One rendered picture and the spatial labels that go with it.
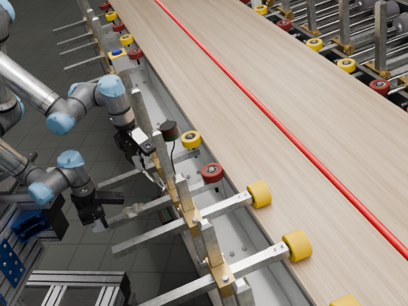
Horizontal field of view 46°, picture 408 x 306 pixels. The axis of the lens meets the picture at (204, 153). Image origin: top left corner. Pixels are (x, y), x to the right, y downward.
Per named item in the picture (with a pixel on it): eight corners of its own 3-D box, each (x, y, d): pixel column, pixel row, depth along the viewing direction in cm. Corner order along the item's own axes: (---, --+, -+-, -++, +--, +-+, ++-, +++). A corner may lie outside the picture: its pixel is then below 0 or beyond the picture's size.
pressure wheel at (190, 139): (201, 164, 199) (195, 141, 192) (183, 162, 202) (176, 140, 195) (207, 152, 204) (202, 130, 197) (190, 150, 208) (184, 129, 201)
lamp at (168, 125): (176, 180, 176) (161, 132, 163) (172, 171, 180) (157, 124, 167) (191, 173, 176) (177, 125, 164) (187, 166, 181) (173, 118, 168)
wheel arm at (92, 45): (62, 60, 313) (59, 54, 311) (61, 58, 316) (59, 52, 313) (125, 38, 320) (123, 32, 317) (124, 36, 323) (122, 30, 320)
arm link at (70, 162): (49, 159, 154) (70, 144, 158) (62, 185, 160) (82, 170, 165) (62, 167, 149) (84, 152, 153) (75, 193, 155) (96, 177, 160)
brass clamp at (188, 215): (191, 239, 150) (187, 228, 147) (178, 212, 160) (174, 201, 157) (209, 232, 150) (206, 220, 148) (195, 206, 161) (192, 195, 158)
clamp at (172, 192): (176, 212, 175) (173, 202, 172) (166, 190, 186) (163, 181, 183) (191, 206, 176) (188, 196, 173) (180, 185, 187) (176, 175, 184)
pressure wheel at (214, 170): (210, 201, 180) (204, 178, 173) (203, 189, 186) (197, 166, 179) (231, 193, 181) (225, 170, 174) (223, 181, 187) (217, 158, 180)
